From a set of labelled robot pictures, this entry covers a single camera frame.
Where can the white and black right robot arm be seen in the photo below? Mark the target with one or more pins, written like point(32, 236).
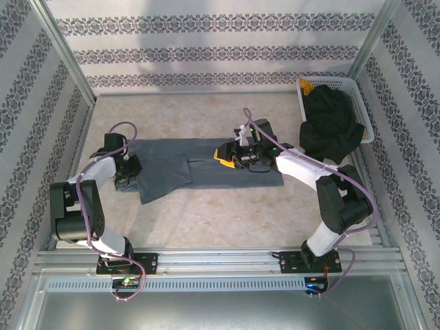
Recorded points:
point(302, 168)

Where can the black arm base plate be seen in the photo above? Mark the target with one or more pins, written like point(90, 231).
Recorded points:
point(148, 263)
point(292, 263)

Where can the white plastic perforated basket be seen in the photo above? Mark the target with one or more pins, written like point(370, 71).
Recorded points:
point(361, 113)

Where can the aluminium frame post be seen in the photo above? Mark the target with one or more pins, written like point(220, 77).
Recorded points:
point(373, 38)
point(62, 51)

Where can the grey-blue t-shirt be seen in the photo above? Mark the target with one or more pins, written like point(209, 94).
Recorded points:
point(223, 178)

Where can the controller board with green light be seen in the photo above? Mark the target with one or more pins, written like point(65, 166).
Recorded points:
point(126, 283)

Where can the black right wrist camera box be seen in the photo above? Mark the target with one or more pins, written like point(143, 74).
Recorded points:
point(264, 132)

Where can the orange t-shirt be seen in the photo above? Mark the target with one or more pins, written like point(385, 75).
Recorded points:
point(306, 86)

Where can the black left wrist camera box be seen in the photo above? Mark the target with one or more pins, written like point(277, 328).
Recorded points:
point(114, 142)

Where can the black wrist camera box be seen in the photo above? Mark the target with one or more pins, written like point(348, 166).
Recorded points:
point(264, 132)
point(114, 142)

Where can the white tape strip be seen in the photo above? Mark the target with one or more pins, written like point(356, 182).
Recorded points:
point(242, 135)

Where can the black t-shirt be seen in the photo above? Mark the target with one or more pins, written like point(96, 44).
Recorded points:
point(326, 123)

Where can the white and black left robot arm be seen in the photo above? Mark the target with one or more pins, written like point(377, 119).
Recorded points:
point(96, 170)

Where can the aluminium mounting rail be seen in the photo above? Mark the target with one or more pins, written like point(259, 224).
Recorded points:
point(220, 261)

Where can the aluminium table edge rail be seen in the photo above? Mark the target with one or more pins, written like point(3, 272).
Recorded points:
point(192, 93)

